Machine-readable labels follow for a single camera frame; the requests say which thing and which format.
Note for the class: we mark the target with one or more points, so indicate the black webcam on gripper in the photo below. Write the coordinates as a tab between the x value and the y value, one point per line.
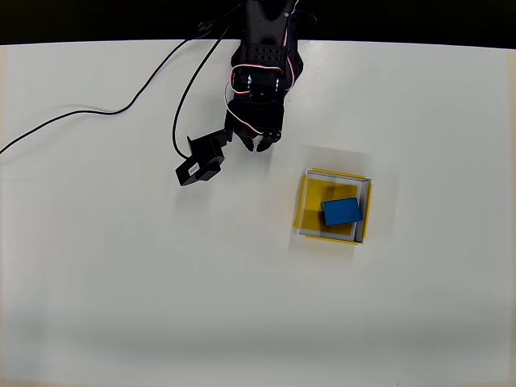
199	165

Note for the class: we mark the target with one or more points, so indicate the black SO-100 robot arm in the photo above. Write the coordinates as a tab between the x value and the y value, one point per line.
262	32

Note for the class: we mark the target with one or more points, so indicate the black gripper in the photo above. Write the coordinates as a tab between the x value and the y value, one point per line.
251	135

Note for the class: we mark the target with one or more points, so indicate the yellow cardboard box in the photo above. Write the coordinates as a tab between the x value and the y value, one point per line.
310	197

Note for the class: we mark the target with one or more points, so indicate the blue block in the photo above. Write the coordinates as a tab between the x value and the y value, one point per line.
342	211

